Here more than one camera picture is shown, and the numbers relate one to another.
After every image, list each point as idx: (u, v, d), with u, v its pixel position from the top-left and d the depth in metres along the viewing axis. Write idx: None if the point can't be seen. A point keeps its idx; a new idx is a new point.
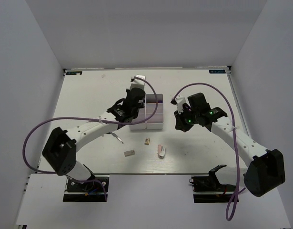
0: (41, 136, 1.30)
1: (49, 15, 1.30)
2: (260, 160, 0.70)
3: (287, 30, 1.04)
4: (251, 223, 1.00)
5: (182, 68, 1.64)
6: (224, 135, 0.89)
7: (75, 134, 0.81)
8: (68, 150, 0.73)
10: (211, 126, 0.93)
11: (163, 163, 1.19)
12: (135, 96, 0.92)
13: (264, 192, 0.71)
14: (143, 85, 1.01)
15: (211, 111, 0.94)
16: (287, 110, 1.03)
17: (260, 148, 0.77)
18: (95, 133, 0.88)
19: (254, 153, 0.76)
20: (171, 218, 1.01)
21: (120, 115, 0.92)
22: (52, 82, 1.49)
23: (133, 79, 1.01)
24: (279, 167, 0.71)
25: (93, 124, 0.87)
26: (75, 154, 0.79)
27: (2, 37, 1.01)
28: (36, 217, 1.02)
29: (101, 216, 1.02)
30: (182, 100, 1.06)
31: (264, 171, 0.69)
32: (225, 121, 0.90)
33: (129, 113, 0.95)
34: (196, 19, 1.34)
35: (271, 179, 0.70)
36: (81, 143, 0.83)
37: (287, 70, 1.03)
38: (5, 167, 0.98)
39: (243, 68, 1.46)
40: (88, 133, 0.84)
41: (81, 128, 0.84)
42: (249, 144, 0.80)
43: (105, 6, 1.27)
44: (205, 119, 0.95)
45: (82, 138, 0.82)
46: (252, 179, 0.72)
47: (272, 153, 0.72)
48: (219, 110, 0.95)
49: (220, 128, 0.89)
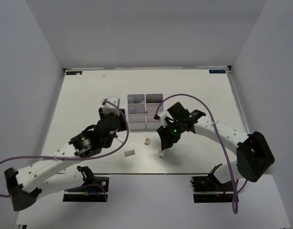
0: (40, 136, 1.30)
1: (49, 15, 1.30)
2: (244, 144, 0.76)
3: (287, 29, 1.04)
4: (251, 223, 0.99)
5: (182, 68, 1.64)
6: (207, 133, 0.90)
7: (25, 177, 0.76)
8: (13, 197, 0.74)
10: (195, 129, 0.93)
11: (162, 163, 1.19)
12: (107, 126, 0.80)
13: (257, 175, 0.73)
14: (116, 110, 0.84)
15: (191, 114, 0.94)
16: (288, 110, 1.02)
17: (242, 135, 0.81)
18: (59, 169, 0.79)
19: (237, 140, 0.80)
20: (171, 219, 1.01)
21: (86, 145, 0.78)
22: (52, 82, 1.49)
23: (103, 103, 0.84)
24: (264, 147, 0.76)
25: (45, 163, 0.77)
26: (27, 194, 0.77)
27: (2, 37, 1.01)
28: (35, 218, 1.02)
29: (101, 215, 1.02)
30: (164, 113, 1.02)
31: (251, 155, 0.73)
32: (205, 119, 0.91)
33: (95, 148, 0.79)
34: (196, 19, 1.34)
35: (262, 161, 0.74)
36: (35, 183, 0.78)
37: (287, 69, 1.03)
38: (5, 167, 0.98)
39: (243, 68, 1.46)
40: (41, 174, 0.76)
41: (33, 168, 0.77)
42: (231, 134, 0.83)
43: (105, 5, 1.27)
44: (186, 123, 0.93)
45: (31, 180, 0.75)
46: (244, 166, 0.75)
47: (254, 136, 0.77)
48: (197, 111, 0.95)
49: (201, 126, 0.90)
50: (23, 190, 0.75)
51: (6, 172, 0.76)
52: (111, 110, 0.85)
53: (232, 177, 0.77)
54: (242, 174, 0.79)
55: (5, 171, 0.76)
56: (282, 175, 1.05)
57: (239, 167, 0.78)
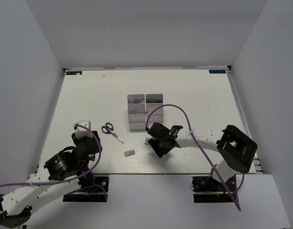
0: (40, 136, 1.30)
1: (50, 15, 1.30)
2: (222, 141, 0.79)
3: (287, 29, 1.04)
4: (251, 223, 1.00)
5: (181, 67, 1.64)
6: (189, 142, 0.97)
7: (8, 203, 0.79)
8: (0, 222, 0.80)
10: (179, 143, 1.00)
11: (162, 164, 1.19)
12: (83, 147, 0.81)
13: (248, 166, 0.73)
14: (87, 131, 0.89)
15: (170, 131, 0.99)
16: (288, 110, 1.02)
17: (217, 133, 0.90)
18: (41, 191, 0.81)
19: (215, 139, 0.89)
20: (171, 219, 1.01)
21: (61, 166, 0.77)
22: (52, 82, 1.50)
23: (75, 127, 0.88)
24: (242, 136, 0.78)
25: (25, 189, 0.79)
26: (16, 216, 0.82)
27: (1, 37, 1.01)
28: (35, 218, 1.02)
29: (101, 216, 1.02)
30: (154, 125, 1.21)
31: (233, 148, 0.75)
32: (183, 131, 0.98)
33: (72, 170, 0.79)
34: (196, 19, 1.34)
35: (245, 151, 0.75)
36: (19, 208, 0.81)
37: (287, 69, 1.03)
38: (5, 167, 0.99)
39: (243, 68, 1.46)
40: (21, 200, 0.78)
41: (14, 194, 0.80)
42: (208, 136, 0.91)
43: (105, 5, 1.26)
44: (170, 140, 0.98)
45: (15, 206, 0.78)
46: (233, 161, 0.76)
47: (228, 130, 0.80)
48: (175, 127, 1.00)
49: (182, 139, 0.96)
50: (8, 214, 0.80)
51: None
52: (83, 133, 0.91)
53: (221, 178, 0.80)
54: (235, 168, 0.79)
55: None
56: (282, 175, 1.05)
57: (229, 163, 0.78)
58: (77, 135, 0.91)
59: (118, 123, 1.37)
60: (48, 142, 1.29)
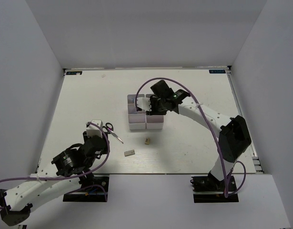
0: (40, 136, 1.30)
1: (50, 16, 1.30)
2: (227, 128, 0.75)
3: (287, 30, 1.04)
4: (251, 223, 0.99)
5: (182, 67, 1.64)
6: (190, 114, 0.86)
7: (11, 198, 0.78)
8: (3, 217, 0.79)
10: (178, 109, 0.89)
11: (163, 163, 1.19)
12: (90, 145, 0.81)
13: (235, 156, 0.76)
14: (99, 131, 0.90)
15: (175, 94, 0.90)
16: (288, 110, 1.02)
17: (225, 118, 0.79)
18: (46, 187, 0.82)
19: (220, 123, 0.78)
20: (171, 219, 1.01)
21: (69, 163, 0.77)
22: (52, 82, 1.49)
23: (87, 124, 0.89)
24: (244, 130, 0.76)
25: (31, 183, 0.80)
26: (17, 213, 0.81)
27: (1, 37, 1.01)
28: (35, 218, 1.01)
29: (101, 216, 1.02)
30: (142, 100, 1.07)
31: (233, 138, 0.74)
32: (189, 101, 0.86)
33: (78, 167, 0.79)
34: (196, 19, 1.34)
35: (240, 143, 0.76)
36: (23, 203, 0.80)
37: (287, 70, 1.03)
38: (5, 167, 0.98)
39: (243, 68, 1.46)
40: (26, 195, 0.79)
41: (19, 189, 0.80)
42: (215, 117, 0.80)
43: (105, 5, 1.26)
44: (171, 103, 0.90)
45: (18, 201, 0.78)
46: (224, 147, 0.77)
47: (237, 121, 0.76)
48: (182, 92, 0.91)
49: (186, 108, 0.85)
50: (10, 210, 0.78)
51: None
52: (94, 132, 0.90)
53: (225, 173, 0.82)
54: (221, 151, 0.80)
55: None
56: (282, 175, 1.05)
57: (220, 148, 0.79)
58: (87, 133, 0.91)
59: (118, 123, 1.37)
60: (48, 142, 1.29)
